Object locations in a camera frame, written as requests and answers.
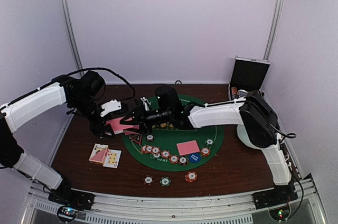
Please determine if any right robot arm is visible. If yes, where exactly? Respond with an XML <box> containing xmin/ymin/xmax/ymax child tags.
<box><xmin>120</xmin><ymin>85</ymin><xmax>296</xmax><ymax>204</ymax></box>

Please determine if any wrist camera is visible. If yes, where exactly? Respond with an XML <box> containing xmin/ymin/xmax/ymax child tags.
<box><xmin>100</xmin><ymin>99</ymin><xmax>122</xmax><ymax>117</ymax></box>
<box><xmin>140</xmin><ymin>97</ymin><xmax>151</xmax><ymax>111</ymax></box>

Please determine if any aluminium frame post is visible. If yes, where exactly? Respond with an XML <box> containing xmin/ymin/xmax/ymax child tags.
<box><xmin>60</xmin><ymin>0</ymin><xmax>83</xmax><ymax>70</ymax></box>
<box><xmin>263</xmin><ymin>0</ymin><xmax>284</xmax><ymax>60</ymax></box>

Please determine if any single red-backed card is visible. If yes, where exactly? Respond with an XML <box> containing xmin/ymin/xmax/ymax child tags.
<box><xmin>123</xmin><ymin>130</ymin><xmax>139</xmax><ymax>136</ymax></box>

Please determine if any green poker chip stack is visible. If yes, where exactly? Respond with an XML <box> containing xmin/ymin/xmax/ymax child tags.
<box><xmin>159</xmin><ymin>176</ymin><xmax>171</xmax><ymax>187</ymax></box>

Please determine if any red-backed card deck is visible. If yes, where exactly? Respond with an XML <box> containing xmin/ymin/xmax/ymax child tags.
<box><xmin>107</xmin><ymin>117</ymin><xmax>133</xmax><ymax>134</ymax></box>

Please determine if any round green poker mat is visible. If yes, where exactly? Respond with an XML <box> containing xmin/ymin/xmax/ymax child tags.
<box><xmin>121</xmin><ymin>95</ymin><xmax>225</xmax><ymax>173</ymax></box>

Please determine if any pale green ceramic plate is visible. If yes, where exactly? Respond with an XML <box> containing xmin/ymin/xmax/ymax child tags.
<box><xmin>237</xmin><ymin>125</ymin><xmax>254</xmax><ymax>148</ymax></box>

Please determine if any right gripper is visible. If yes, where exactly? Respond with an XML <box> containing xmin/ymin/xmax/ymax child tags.
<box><xmin>120</xmin><ymin>104</ymin><xmax>173</xmax><ymax>134</ymax></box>

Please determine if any green chip seat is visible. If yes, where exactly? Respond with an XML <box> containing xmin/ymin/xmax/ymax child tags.
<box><xmin>205</xmin><ymin>138</ymin><xmax>214</xmax><ymax>147</ymax></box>

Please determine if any orange-red poker chip stack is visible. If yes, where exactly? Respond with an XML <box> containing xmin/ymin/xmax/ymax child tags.
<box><xmin>185</xmin><ymin>171</ymin><xmax>198</xmax><ymax>183</ymax></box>

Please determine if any aluminium poker chip case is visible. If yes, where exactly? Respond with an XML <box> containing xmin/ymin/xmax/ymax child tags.
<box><xmin>228</xmin><ymin>56</ymin><xmax>271</xmax><ymax>100</ymax></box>

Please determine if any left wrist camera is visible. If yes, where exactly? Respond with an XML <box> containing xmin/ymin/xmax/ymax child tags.
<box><xmin>100</xmin><ymin>99</ymin><xmax>122</xmax><ymax>117</ymax></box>

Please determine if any red five poker chip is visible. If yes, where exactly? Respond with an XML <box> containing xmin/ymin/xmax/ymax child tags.
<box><xmin>200</xmin><ymin>147</ymin><xmax>211</xmax><ymax>157</ymax></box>

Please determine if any brown poker chip stack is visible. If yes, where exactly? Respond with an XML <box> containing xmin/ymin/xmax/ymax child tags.
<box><xmin>144</xmin><ymin>175</ymin><xmax>154</xmax><ymax>185</ymax></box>

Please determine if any right aluminium frame post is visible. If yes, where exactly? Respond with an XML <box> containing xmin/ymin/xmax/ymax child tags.
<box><xmin>263</xmin><ymin>0</ymin><xmax>284</xmax><ymax>60</ymax></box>

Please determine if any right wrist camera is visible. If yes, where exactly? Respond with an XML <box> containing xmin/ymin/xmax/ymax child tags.
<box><xmin>140</xmin><ymin>97</ymin><xmax>151</xmax><ymax>111</ymax></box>

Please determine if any left aluminium frame post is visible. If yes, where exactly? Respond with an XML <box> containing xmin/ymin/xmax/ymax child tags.
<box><xmin>60</xmin><ymin>0</ymin><xmax>83</xmax><ymax>70</ymax></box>

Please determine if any red-backed card seat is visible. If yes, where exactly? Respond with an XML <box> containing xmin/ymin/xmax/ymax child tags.
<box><xmin>176</xmin><ymin>141</ymin><xmax>200</xmax><ymax>156</ymax></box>

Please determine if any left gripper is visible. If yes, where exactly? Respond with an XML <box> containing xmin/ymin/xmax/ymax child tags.
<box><xmin>70</xmin><ymin>94</ymin><xmax>115</xmax><ymax>138</ymax></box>

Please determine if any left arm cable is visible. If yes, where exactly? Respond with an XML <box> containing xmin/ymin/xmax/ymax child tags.
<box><xmin>60</xmin><ymin>67</ymin><xmax>136</xmax><ymax>102</ymax></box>

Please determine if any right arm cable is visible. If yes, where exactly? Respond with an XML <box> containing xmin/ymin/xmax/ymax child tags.
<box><xmin>274</xmin><ymin>123</ymin><xmax>297</xmax><ymax>140</ymax></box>

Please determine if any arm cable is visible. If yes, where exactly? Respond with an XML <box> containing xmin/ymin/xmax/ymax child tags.
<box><xmin>274</xmin><ymin>123</ymin><xmax>297</xmax><ymax>140</ymax></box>
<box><xmin>60</xmin><ymin>67</ymin><xmax>136</xmax><ymax>102</ymax></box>

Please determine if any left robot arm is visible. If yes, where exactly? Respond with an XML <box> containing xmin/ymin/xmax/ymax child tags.
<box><xmin>1</xmin><ymin>68</ymin><xmax>125</xmax><ymax>205</ymax></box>

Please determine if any black red all-in triangle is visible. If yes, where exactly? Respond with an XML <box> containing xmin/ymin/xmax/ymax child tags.
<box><xmin>129</xmin><ymin>134</ymin><xmax>143</xmax><ymax>145</ymax></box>

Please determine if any brown chip top seat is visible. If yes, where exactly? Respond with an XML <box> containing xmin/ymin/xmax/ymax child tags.
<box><xmin>146</xmin><ymin>134</ymin><xmax>155</xmax><ymax>142</ymax></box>

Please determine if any card deck box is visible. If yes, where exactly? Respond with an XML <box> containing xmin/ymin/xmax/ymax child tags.
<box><xmin>89</xmin><ymin>143</ymin><xmax>109</xmax><ymax>165</ymax></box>

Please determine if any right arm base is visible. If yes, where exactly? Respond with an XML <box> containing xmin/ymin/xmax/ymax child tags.
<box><xmin>252</xmin><ymin>188</ymin><xmax>298</xmax><ymax>210</ymax></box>

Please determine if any aluminium front rail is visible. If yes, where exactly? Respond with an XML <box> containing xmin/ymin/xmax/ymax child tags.
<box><xmin>19</xmin><ymin>179</ymin><xmax>328</xmax><ymax>223</ymax></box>

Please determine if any red chip pile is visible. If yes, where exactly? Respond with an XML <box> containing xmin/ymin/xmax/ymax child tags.
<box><xmin>140</xmin><ymin>145</ymin><xmax>147</xmax><ymax>154</ymax></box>

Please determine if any face-up diamonds card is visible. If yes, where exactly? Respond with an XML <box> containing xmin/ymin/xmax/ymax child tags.
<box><xmin>103</xmin><ymin>150</ymin><xmax>122</xmax><ymax>169</ymax></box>

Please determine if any blue small blind button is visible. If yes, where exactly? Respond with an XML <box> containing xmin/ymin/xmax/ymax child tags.
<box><xmin>189</xmin><ymin>153</ymin><xmax>201</xmax><ymax>163</ymax></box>

